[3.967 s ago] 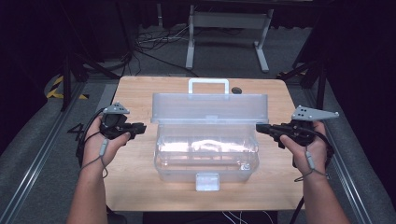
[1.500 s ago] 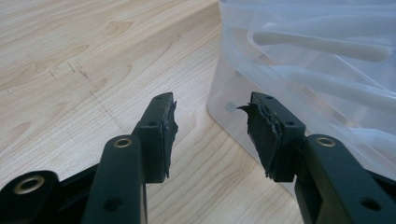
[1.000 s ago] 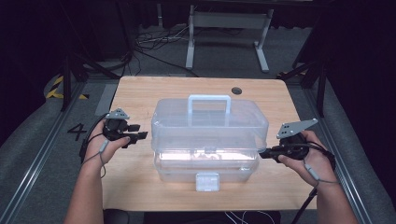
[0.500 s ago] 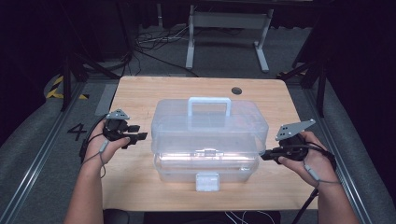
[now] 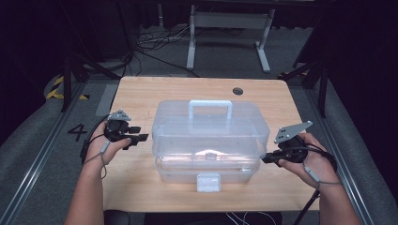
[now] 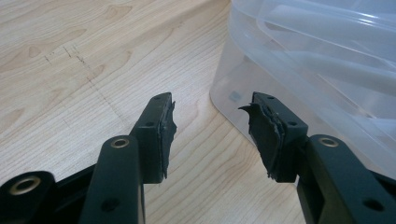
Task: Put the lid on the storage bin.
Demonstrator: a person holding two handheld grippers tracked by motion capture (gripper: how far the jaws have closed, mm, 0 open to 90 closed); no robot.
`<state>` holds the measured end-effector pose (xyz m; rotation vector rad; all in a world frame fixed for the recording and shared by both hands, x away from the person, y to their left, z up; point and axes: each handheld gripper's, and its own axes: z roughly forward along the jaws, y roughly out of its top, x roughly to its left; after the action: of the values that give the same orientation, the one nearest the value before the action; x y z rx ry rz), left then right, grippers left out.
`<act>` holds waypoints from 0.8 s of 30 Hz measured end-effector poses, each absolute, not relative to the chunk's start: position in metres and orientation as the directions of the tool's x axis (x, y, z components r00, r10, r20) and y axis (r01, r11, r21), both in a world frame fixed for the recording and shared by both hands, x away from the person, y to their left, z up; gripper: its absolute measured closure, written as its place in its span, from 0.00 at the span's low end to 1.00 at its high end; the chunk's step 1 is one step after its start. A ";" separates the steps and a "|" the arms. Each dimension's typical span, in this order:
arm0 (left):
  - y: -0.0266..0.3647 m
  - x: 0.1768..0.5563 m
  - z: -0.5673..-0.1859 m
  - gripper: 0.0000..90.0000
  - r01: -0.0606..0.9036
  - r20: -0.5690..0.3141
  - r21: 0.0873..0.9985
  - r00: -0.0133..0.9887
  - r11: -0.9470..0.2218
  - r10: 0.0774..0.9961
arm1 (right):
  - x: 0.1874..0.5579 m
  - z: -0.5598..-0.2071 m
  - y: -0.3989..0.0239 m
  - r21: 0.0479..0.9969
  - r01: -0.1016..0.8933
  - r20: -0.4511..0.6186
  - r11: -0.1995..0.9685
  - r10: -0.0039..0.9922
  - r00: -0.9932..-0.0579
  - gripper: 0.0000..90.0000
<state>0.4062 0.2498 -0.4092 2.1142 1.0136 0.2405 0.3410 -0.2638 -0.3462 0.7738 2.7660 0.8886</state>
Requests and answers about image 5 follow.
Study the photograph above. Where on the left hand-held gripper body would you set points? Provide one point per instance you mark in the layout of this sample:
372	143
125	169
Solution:
115	129

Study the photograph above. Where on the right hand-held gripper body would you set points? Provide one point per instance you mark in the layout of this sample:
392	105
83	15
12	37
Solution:
292	150

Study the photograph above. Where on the clear plastic storage box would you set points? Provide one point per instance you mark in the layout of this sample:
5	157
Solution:
209	140

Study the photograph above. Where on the person's left hand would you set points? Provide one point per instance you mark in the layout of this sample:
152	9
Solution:
100	150

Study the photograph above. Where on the person's right hand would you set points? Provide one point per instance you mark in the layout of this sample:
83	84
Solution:
316	165

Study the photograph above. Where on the black metal stand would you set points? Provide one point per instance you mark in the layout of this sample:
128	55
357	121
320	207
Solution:
66	84
322	90

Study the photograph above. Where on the grey metal table frame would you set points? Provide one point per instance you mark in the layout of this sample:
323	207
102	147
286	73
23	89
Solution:
230	20

